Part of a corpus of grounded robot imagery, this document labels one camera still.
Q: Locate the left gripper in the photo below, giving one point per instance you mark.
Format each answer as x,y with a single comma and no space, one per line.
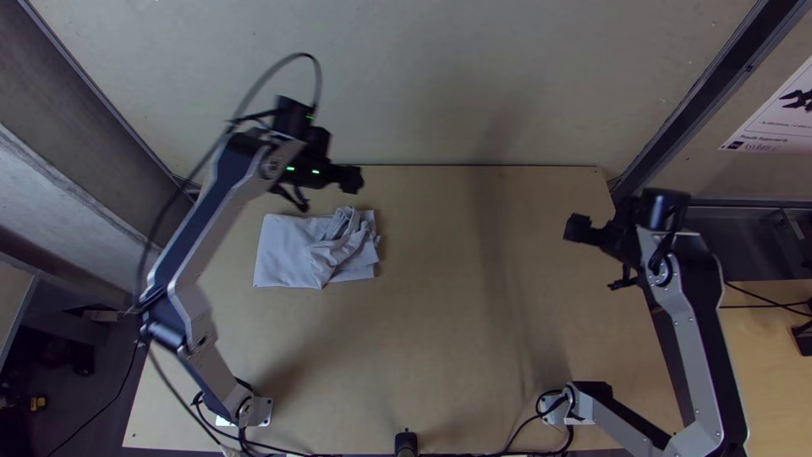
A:
346,179

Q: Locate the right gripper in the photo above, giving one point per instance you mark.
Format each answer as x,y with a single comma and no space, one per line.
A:
587,231

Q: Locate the white t-shirt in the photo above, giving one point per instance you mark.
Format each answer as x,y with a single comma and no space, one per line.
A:
285,254

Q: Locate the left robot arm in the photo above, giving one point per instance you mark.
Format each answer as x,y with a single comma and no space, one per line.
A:
216,209

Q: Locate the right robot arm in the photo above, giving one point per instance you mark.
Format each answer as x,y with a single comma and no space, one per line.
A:
682,317

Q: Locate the white paper poster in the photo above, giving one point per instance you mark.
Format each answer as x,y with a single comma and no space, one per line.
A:
774,120

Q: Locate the dark metal frame post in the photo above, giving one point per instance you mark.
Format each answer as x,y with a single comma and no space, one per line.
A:
710,89

